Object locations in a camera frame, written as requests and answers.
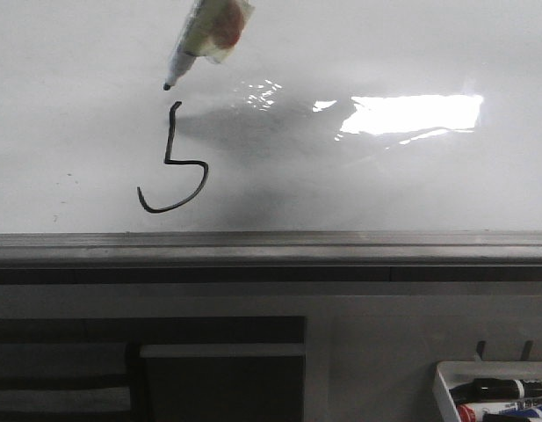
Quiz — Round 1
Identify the aluminium whiteboard tray ledge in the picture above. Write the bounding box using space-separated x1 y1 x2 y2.
0 230 542 270

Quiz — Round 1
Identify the black wall hook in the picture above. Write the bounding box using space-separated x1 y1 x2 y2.
473 340 486 361
520 340 533 361

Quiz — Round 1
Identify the left black wall hook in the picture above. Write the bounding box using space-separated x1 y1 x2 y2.
473 340 486 361

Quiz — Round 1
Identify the right black wall hook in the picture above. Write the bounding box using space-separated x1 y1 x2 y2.
520 340 533 361

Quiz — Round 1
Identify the black capped marker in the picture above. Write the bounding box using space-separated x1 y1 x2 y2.
450 378 542 404

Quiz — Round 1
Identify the white whiteboard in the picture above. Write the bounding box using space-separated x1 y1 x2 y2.
0 1 542 233

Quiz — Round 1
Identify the white marker with taped magnet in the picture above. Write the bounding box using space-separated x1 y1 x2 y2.
163 0 255 91

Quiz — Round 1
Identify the blue capped marker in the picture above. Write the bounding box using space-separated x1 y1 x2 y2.
482 407 542 422

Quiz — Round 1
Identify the red capped marker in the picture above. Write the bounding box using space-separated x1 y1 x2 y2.
456 400 542 422

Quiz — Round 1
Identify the white marker tray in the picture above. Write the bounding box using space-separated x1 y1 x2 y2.
433 361 542 422

